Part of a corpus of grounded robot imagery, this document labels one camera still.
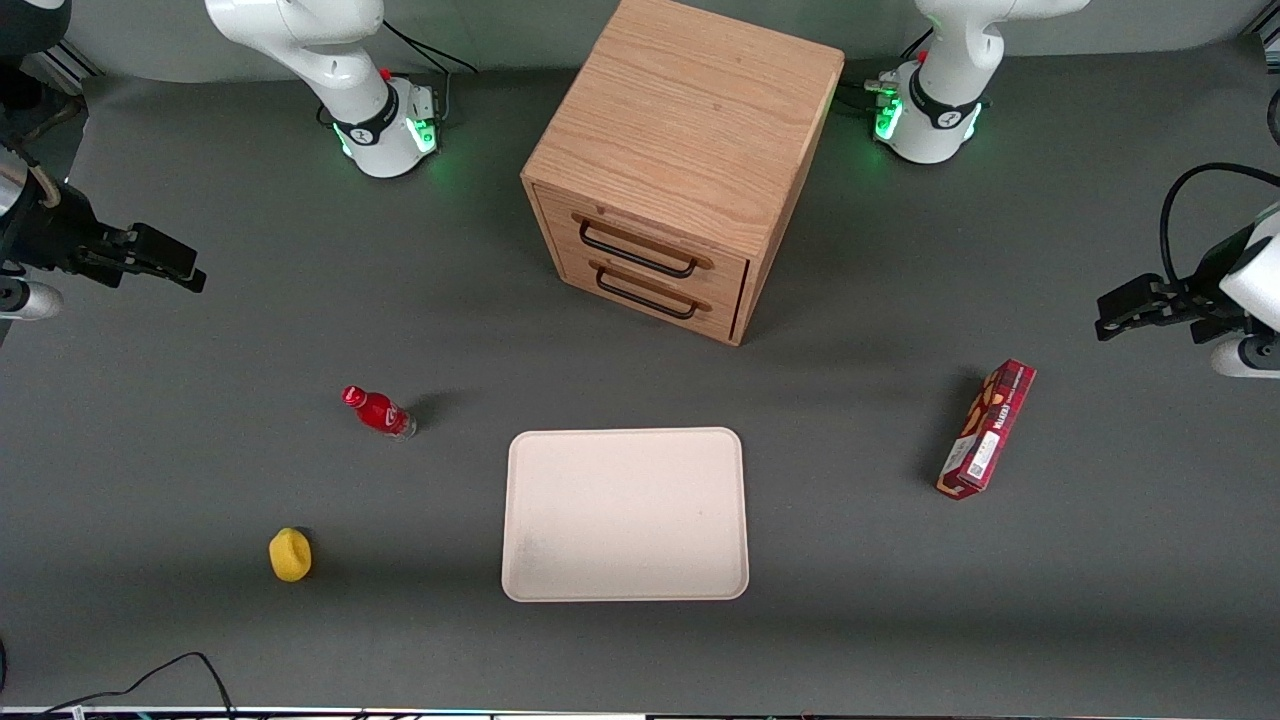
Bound black left base cables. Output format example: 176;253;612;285
838;28;936;113

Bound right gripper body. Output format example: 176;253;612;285
3;180;138;291

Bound aluminium frame profile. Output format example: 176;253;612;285
25;38;106;93

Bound wooden drawer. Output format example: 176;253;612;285
535;185;749;293
548;248;743;344

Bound wooden drawer cabinet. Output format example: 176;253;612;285
521;0;846;347

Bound black cable on floor edge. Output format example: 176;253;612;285
0;652;237;720

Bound black right base cables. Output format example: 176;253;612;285
383;18;479;123

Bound small red bottle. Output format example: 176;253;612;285
342;385;417;440

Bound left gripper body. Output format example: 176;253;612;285
1160;240;1253;346

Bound beige rectangular tray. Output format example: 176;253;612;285
501;427;750;603

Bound black metal drawer handle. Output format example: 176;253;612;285
578;219;699;280
595;267;699;322

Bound black base cables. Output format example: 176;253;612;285
383;18;479;123
838;28;936;113

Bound red cookie box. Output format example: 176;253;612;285
936;358;1037;500

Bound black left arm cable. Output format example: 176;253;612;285
1158;162;1280;286

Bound yellow lemon toy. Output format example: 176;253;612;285
268;527;313;583

